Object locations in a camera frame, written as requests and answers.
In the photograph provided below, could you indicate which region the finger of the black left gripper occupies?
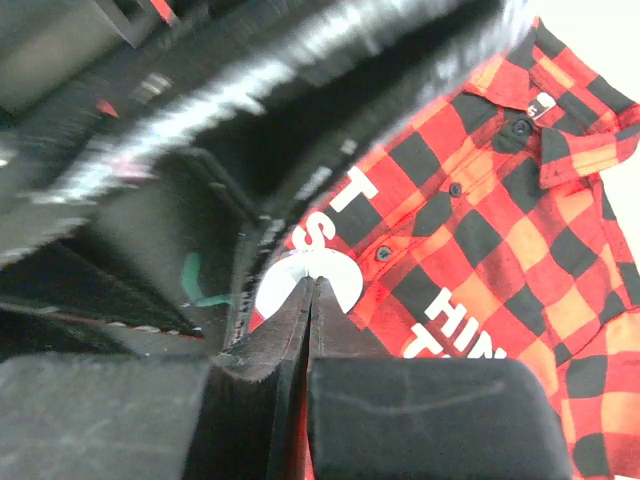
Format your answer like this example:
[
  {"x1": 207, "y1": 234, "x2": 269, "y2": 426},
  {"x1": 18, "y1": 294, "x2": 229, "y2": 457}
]
[{"x1": 1, "y1": 1, "x2": 520, "y2": 342}]

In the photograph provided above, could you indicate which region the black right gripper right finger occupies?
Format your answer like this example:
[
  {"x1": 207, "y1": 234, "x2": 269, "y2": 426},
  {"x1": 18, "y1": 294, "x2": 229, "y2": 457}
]
[{"x1": 307, "y1": 279, "x2": 572, "y2": 479}]

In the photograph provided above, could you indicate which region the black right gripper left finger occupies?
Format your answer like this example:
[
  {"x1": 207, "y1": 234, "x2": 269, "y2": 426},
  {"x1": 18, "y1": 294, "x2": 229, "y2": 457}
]
[{"x1": 1, "y1": 279, "x2": 314, "y2": 479}]

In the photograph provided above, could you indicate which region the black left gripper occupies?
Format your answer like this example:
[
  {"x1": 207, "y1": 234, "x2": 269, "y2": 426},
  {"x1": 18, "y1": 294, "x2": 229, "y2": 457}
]
[{"x1": 1, "y1": 1, "x2": 240, "y2": 350}]

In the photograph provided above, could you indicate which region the red black plaid shirt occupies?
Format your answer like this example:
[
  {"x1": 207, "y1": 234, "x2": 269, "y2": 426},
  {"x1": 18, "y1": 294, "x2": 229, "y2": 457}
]
[{"x1": 280, "y1": 21, "x2": 639, "y2": 479}]

